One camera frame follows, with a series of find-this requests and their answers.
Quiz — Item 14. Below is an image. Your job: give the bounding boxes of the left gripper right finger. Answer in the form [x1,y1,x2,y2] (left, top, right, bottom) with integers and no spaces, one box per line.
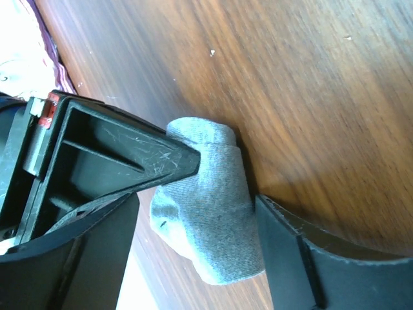
[256,195,412,309]

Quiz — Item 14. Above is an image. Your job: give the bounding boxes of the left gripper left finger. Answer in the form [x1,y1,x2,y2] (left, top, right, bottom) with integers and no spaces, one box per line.
[1,194,139,309]

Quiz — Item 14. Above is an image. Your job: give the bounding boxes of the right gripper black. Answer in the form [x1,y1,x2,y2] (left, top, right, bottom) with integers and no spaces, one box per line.
[1,92,201,242]

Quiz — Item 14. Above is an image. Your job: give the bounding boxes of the grey sock black stripes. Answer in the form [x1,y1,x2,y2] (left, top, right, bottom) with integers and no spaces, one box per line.
[150,117,265,285]

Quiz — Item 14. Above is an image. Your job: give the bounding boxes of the pink folded cloth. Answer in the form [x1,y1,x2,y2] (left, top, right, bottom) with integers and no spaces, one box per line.
[1,1,76,99]

